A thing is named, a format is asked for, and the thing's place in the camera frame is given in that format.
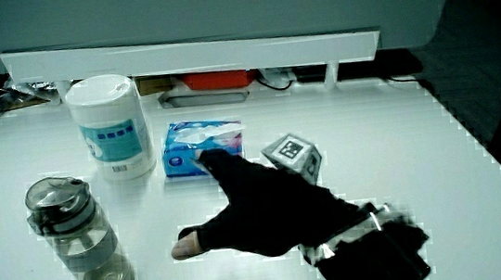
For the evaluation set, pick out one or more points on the grey partition panel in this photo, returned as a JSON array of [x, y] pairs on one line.
[[217, 3]]

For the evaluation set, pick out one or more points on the white power adapter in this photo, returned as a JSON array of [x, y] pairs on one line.
[[277, 77]]

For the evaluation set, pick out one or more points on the blue tissue pack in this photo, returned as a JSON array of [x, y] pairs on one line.
[[194, 141]]

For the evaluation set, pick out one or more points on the red box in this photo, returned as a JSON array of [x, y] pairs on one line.
[[218, 79]]

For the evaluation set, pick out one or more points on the grey metal tray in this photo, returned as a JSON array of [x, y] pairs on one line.
[[204, 99]]

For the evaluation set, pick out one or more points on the person's right hand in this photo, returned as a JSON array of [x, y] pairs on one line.
[[267, 213]]

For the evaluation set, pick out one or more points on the white desk shelf riser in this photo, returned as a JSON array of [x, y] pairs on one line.
[[195, 55]]

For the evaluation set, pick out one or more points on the brown cardboard box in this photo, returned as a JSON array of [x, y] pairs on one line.
[[154, 85]]

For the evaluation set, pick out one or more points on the person's right forearm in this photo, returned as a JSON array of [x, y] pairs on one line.
[[375, 257]]

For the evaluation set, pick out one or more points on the grey transparent water bottle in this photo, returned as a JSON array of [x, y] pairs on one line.
[[85, 241]]

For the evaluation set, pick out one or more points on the white wet wipes canister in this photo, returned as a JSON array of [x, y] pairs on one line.
[[111, 126]]

